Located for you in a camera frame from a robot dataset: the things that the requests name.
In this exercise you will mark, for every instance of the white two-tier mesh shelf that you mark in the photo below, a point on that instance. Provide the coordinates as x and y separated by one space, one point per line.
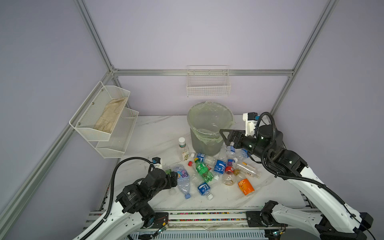
112 145

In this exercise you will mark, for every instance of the clear bottle white orange label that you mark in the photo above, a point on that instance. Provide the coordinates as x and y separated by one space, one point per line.
246 168

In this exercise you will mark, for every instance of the grey mesh waste bin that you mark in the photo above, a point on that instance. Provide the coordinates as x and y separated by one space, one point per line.
211 149

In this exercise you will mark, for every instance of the white wire wall basket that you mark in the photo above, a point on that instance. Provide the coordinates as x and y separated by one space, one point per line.
208 81

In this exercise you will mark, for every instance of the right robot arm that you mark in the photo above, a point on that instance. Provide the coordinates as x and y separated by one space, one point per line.
336 221

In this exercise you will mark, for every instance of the round clear bottle red label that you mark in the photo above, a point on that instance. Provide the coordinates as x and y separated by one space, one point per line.
228 176

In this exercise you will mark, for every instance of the aluminium front rail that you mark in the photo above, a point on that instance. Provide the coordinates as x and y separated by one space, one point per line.
209 220

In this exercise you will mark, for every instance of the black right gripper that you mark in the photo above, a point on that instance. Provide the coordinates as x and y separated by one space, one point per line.
237 134

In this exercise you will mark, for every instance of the small bottle blue label near bin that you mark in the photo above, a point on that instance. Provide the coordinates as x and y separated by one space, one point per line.
206 159

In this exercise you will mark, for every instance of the small clear bottle blue white label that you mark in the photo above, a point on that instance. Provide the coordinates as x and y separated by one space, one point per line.
230 152

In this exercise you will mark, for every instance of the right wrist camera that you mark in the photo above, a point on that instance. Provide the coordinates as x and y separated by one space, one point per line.
250 120

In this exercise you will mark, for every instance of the beige cloth in shelf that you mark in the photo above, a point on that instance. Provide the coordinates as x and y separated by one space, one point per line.
110 115

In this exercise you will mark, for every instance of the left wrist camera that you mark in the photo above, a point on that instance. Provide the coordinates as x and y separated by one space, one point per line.
157 162

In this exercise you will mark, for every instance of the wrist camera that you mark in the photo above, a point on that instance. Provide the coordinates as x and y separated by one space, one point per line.
250 120
157 162

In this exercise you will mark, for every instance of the large clear bottle colourful label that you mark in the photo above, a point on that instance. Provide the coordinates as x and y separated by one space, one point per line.
184 184

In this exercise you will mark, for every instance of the green soda bottle yellow cap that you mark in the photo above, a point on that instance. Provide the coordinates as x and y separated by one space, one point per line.
203 170

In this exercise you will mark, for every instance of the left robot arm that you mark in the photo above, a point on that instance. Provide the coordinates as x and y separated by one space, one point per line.
130 210

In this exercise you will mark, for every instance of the clear bottle blue label white cap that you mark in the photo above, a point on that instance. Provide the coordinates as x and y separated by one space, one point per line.
202 187

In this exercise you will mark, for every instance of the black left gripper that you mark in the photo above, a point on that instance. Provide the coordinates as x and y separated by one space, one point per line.
173 179

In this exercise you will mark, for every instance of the aluminium frame profiles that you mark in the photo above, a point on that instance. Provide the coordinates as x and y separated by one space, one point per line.
28 189

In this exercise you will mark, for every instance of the green plastic bin liner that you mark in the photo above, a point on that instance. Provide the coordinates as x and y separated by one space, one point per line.
207 118

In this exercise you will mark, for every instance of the orange NFC juice bottle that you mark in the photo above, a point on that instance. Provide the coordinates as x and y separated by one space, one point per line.
243 183

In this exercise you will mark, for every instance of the red cap clear bottle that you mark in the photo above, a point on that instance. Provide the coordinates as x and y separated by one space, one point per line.
192 166

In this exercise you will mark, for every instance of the clear bottle green neck label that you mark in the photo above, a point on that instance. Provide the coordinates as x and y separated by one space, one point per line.
184 149

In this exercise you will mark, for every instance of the small crushed bottle blue label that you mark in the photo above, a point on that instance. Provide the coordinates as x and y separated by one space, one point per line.
242 155

